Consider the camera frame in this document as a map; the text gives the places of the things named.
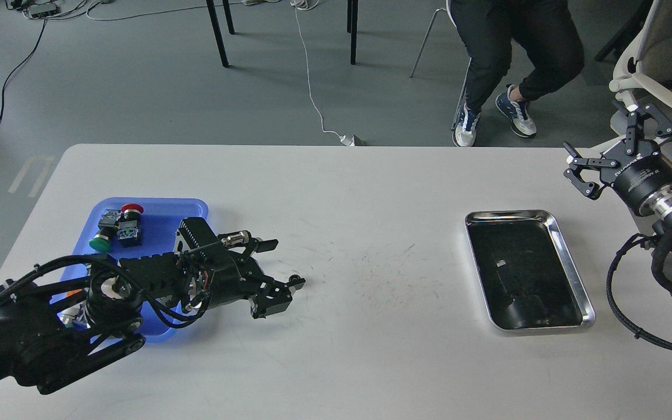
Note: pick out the red push button switch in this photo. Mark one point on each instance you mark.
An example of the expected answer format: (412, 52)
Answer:
(129, 232)

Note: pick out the silver metal tray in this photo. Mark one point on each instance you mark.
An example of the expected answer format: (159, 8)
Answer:
(526, 272)

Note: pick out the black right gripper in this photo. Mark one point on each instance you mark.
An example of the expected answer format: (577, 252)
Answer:
(635, 169)

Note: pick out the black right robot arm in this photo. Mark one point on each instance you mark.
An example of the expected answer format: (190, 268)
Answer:
(662, 240)

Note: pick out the metal chair leg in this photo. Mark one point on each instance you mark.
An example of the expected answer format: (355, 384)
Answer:
(425, 38)

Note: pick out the blue plastic tray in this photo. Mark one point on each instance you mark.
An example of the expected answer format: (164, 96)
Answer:
(159, 222)

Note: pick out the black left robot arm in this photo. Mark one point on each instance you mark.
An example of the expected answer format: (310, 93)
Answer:
(36, 349)

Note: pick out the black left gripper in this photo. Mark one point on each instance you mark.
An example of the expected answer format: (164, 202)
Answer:
(219, 276)

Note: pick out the green push button switch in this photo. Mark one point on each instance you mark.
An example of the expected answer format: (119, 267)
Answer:
(107, 228)

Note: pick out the seated person legs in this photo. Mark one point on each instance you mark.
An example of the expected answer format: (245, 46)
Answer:
(545, 30)

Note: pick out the orange white connector block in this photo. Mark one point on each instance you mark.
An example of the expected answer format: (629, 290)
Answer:
(74, 318)

